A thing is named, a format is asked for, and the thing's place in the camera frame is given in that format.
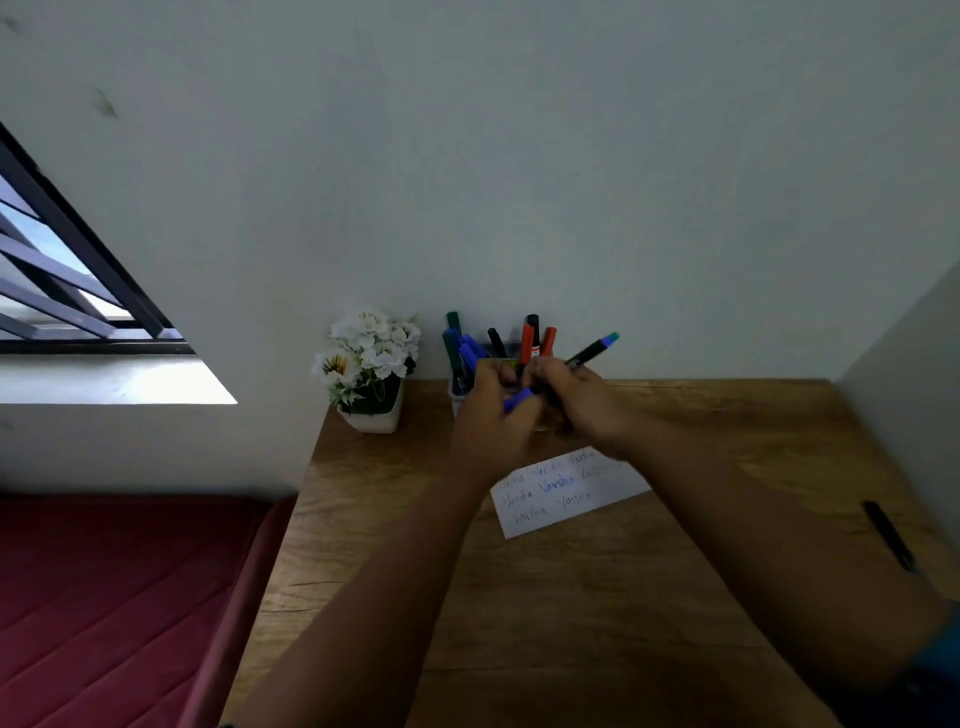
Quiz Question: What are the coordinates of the person's right forearm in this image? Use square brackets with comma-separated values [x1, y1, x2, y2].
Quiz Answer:
[611, 427, 955, 695]

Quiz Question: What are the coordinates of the black marker with teal end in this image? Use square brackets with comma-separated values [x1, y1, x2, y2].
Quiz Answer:
[561, 332, 621, 372]

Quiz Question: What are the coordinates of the white paper with handwriting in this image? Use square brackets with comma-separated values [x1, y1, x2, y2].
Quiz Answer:
[490, 445, 653, 540]

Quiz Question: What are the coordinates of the red quilted mattress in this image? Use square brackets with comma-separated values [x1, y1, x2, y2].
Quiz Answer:
[0, 490, 299, 728]

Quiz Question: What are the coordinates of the person's right hand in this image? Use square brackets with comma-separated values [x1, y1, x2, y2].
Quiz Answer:
[523, 355, 640, 462]

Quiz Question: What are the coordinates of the white potted flower plant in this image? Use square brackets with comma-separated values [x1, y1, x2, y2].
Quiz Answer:
[310, 310, 423, 435]

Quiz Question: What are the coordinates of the black pen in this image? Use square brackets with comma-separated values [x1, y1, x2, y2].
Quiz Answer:
[861, 499, 921, 576]

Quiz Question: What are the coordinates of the white window sill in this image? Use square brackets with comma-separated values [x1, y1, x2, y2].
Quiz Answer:
[0, 353, 239, 407]

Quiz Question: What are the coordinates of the dark barred window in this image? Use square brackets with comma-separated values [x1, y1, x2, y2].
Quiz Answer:
[0, 120, 197, 356]

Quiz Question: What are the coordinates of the person's left forearm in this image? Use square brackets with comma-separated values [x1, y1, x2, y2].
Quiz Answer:
[228, 463, 526, 728]

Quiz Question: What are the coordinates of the bunch of coloured markers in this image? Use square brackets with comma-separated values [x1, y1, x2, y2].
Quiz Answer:
[441, 310, 559, 396]

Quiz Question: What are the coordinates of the person's left hand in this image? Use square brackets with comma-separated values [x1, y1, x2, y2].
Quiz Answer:
[452, 359, 544, 490]

